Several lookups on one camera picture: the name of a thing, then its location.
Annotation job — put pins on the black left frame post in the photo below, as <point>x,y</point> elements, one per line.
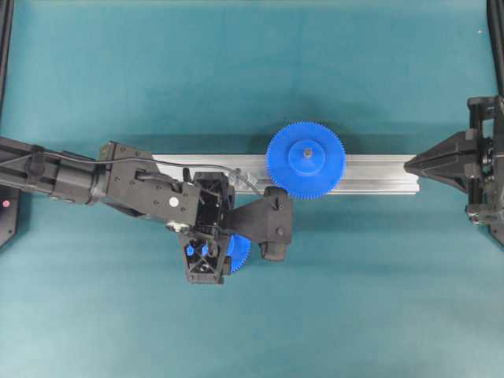
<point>7,8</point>

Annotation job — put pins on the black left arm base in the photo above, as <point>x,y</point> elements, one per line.
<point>10,201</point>

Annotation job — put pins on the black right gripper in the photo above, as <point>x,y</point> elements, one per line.
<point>485,185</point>

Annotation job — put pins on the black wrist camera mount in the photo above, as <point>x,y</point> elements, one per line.
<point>267,221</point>

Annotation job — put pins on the large blue gear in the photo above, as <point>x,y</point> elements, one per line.
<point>306,159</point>

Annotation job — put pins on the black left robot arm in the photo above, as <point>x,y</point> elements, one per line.
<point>129,180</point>

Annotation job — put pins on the metal shaft bracket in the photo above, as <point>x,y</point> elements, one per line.
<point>242,180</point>

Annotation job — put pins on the aluminium extrusion rail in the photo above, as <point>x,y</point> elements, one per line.
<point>365,174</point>

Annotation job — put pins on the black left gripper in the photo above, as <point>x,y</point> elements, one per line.
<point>206,261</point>

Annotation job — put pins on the small blue gear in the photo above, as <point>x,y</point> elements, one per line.
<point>238,251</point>

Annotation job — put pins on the black right frame post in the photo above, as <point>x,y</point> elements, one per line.
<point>495,27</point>

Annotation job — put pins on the black frame post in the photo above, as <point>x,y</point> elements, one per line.
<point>7,8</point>
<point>495,27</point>

